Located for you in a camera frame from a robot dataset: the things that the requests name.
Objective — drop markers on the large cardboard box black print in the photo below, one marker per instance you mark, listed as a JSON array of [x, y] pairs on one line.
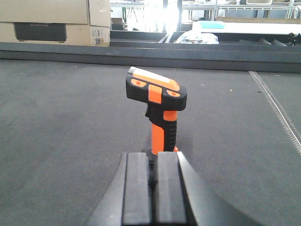
[[57, 34]]

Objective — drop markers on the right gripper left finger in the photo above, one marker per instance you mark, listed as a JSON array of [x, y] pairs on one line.
[[127, 201]]

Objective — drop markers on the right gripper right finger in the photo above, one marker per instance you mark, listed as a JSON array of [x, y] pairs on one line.
[[184, 199]]

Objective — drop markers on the orange black barcode scanner gun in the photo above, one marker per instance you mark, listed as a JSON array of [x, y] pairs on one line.
[[164, 98]]

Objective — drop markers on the crumpled plastic bag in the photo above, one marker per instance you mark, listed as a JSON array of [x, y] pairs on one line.
[[193, 37]]

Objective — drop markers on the light blue tray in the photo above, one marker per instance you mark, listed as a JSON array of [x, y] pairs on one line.
[[211, 24]]

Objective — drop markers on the upper stacked cardboard box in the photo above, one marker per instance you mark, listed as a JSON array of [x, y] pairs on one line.
[[92, 12]]

